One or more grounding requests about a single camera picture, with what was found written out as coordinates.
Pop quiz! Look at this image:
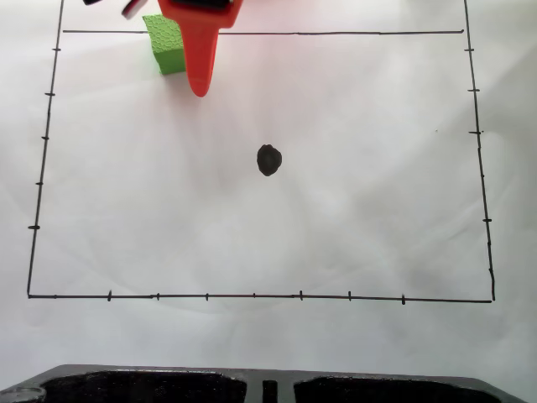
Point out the black dot mark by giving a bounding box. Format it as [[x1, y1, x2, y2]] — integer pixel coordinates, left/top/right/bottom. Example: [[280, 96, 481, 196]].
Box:
[[256, 144, 284, 178]]

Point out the green textured foam block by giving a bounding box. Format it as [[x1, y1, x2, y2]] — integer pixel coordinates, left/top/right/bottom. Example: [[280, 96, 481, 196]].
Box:
[[142, 13, 186, 77]]

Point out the white paper sheet with rectangle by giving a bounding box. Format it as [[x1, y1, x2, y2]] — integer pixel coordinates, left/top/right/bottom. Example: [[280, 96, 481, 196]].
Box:
[[0, 0, 537, 381]]

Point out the black cable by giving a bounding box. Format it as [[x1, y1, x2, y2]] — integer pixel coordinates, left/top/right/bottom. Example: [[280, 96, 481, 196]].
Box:
[[121, 0, 147, 20]]

